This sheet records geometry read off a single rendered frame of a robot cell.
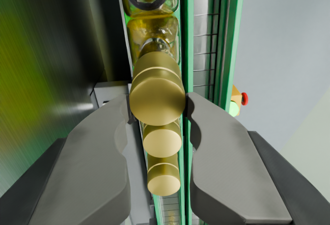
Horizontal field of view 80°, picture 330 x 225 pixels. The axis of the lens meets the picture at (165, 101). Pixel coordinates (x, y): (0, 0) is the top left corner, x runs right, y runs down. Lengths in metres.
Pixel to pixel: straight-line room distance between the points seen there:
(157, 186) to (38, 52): 0.18
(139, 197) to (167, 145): 0.58
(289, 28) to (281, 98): 0.23
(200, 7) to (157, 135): 0.30
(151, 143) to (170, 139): 0.02
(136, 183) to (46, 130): 0.48
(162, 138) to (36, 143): 0.13
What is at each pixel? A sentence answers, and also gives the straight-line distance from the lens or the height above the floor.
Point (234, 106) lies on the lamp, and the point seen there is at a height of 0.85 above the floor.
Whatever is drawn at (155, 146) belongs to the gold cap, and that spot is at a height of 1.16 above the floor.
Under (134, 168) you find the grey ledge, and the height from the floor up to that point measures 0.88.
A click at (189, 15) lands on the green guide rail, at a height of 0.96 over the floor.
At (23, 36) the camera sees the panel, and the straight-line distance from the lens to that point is 0.24.
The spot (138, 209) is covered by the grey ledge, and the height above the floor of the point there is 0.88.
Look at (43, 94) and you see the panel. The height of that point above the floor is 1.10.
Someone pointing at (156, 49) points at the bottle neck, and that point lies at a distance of 0.16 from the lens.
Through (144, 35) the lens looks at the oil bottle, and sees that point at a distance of 0.20.
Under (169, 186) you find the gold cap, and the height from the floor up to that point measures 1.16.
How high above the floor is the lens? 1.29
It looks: 59 degrees down
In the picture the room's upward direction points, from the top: 174 degrees clockwise
